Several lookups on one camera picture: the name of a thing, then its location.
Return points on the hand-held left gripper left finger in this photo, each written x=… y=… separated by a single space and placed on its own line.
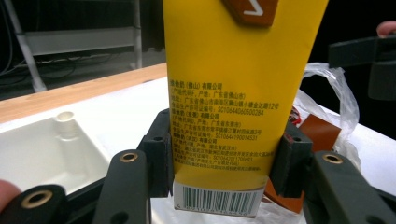
x=158 y=155

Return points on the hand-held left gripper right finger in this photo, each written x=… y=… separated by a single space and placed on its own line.
x=292 y=161

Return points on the clear plastic bag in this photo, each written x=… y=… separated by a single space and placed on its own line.
x=342 y=93

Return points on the yellow drink carton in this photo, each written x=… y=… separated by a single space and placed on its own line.
x=230 y=77

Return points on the white plastic bin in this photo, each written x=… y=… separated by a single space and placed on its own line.
x=40 y=152

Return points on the brown box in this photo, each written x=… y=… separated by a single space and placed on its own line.
x=320 y=133

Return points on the white desk frame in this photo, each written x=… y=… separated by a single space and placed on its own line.
x=77 y=40

